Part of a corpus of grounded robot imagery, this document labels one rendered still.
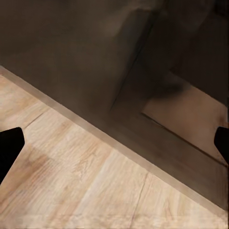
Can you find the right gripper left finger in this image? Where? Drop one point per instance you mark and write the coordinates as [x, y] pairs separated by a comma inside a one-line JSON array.
[[11, 143]]

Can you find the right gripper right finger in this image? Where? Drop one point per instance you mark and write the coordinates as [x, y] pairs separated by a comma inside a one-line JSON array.
[[221, 141]]

